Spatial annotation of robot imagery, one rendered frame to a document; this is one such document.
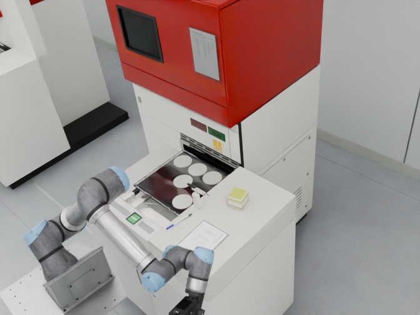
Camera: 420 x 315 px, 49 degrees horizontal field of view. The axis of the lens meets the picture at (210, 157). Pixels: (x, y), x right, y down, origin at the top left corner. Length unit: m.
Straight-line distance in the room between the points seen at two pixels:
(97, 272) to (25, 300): 0.35
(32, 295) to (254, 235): 1.02
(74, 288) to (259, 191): 0.93
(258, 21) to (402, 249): 1.88
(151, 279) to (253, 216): 0.65
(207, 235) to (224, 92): 0.63
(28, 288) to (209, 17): 1.43
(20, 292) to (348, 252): 2.01
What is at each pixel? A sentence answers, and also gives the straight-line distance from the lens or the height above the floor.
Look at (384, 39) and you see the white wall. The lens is 3.37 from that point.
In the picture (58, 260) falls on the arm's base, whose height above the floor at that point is 1.02.
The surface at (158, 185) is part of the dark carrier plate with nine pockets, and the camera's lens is 2.41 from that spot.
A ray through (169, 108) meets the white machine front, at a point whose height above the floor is 1.11.
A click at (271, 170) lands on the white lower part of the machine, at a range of 2.63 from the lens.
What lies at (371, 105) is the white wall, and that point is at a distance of 3.64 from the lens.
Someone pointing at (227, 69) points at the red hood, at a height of 1.53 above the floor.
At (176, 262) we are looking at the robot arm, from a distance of 1.71.
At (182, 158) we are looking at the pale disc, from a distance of 2.54.
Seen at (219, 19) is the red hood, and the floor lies 1.76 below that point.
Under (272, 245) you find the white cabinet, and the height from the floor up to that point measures 0.78.
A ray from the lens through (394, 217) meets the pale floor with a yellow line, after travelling 3.49.
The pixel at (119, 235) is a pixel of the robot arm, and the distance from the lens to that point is 1.68.
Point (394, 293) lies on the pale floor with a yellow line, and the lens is 3.10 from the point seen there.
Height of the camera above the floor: 2.51
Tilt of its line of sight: 40 degrees down
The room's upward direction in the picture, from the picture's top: 7 degrees counter-clockwise
